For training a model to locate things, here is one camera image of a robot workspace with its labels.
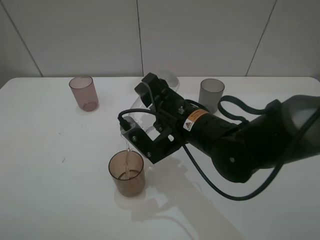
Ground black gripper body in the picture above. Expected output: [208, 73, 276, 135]
[152, 91, 225, 150]

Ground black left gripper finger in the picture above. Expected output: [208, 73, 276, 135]
[134, 82, 157, 108]

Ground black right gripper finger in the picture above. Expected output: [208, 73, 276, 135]
[141, 72, 175, 98]

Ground clear glass water bottle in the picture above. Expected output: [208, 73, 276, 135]
[124, 71, 183, 134]

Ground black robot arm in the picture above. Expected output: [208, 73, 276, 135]
[131, 73, 320, 183]

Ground grey translucent cup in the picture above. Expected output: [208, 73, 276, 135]
[198, 78, 225, 114]

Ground pink translucent cup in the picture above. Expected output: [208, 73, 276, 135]
[69, 76, 99, 112]

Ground brown translucent cup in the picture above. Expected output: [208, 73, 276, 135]
[108, 150, 146, 197]

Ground black camera cable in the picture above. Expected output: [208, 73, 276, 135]
[117, 82, 320, 201]

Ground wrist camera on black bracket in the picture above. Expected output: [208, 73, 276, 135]
[120, 122, 182, 164]

